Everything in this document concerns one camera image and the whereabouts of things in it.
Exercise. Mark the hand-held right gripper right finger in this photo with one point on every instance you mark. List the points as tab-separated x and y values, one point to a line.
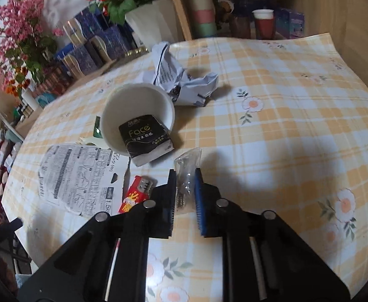
199	207

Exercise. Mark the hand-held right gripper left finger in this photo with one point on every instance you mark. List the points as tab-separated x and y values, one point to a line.
168	214

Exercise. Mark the clear plastic bag of screws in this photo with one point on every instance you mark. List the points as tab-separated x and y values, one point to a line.
187	170

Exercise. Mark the green wrapper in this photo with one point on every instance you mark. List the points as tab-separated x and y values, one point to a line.
97	129

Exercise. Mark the white printed paper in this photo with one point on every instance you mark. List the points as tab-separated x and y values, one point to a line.
168	69

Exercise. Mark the red snack wrapper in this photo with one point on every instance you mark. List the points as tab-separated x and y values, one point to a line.
133	195

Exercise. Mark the black tissue pack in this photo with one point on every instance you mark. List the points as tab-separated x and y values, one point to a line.
146	141

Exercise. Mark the flat printed paper label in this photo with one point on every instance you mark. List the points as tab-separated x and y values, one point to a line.
77	176

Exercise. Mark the white paper bowl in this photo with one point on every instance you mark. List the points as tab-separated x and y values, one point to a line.
133	107

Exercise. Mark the dark flat packet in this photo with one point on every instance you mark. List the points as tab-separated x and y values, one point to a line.
133	53

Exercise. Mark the teal plate pack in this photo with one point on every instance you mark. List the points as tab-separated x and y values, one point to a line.
47	100

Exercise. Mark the red patterned box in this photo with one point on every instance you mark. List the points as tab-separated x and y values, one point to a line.
52	81

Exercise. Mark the orange flowers in white vase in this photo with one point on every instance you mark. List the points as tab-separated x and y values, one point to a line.
30	99

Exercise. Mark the row of blue patterned boxes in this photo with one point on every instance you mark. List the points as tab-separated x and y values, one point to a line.
108	42

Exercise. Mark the brown translucent cup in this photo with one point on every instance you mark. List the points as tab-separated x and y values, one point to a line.
240	26

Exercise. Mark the white pot plant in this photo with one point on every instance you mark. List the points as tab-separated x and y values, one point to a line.
152	22

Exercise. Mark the red cup with white lid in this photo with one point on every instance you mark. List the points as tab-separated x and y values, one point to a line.
264	26

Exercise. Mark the stack of paper cups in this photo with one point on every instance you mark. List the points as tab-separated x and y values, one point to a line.
203	6

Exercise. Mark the small blue box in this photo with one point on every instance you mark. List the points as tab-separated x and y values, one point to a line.
292	22

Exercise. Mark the pink flower plant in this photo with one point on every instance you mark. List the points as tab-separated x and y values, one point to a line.
23	37

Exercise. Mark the wooden shelf unit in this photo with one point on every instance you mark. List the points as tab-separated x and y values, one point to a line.
344	6

